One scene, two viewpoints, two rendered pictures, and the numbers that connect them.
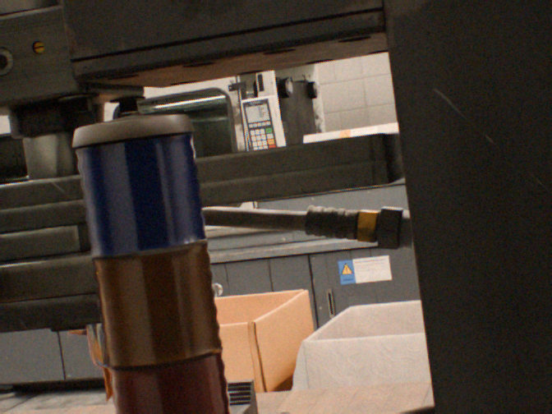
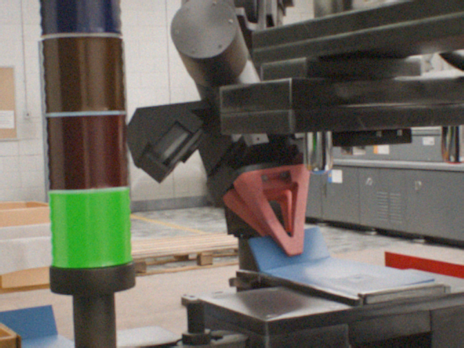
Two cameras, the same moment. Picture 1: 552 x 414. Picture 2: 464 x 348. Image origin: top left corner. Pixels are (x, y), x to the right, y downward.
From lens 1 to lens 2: 34 cm
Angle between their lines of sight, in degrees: 47
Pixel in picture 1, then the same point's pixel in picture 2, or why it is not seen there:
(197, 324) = (76, 90)
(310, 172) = (445, 16)
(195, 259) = (81, 45)
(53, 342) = not seen: outside the picture
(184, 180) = not seen: outside the picture
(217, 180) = (389, 23)
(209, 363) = (83, 119)
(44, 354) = not seen: outside the picture
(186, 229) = (74, 23)
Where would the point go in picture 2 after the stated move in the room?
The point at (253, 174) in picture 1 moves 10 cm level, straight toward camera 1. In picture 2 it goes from (410, 18) to (295, 10)
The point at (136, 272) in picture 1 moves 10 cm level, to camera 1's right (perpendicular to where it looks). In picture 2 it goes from (44, 49) to (186, 27)
